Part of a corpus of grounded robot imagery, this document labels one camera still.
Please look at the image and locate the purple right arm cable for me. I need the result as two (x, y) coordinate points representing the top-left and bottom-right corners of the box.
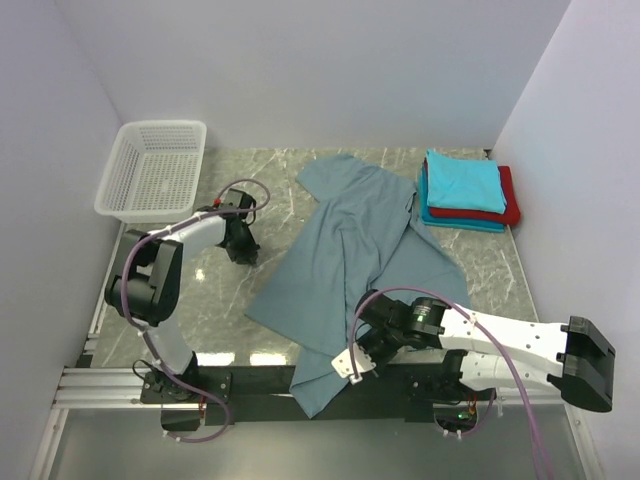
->
(348, 286), (551, 480)

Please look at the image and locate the grey-blue t-shirt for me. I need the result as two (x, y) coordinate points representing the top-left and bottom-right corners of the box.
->
(246, 154), (471, 417)

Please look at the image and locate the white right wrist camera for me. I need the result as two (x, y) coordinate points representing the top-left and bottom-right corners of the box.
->
(331, 345), (376, 385)

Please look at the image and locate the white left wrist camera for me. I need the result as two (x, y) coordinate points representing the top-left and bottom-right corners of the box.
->
(213, 188), (257, 210)

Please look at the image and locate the white perforated plastic basket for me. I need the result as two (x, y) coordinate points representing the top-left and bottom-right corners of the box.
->
(94, 120), (207, 224)

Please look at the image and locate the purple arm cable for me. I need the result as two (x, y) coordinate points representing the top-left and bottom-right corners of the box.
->
(348, 286), (551, 480)
(123, 178), (271, 445)

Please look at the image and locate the teal folded t-shirt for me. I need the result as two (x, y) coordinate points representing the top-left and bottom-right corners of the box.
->
(418, 161), (505, 233)

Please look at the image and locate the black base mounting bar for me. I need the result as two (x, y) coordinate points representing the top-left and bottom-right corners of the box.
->
(139, 362), (501, 431)

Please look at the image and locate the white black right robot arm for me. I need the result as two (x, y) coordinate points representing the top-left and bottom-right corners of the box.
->
(349, 288), (616, 413)

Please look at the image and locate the light blue folded t-shirt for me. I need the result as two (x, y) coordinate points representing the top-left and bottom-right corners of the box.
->
(426, 150), (507, 214)

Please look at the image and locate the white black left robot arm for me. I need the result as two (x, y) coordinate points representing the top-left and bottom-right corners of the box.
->
(104, 208), (259, 394)

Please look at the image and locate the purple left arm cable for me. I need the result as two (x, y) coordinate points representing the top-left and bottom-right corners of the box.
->
(123, 178), (271, 445)

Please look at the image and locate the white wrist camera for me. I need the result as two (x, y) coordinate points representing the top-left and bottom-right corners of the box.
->
(331, 345), (376, 385)
(213, 188), (257, 210)

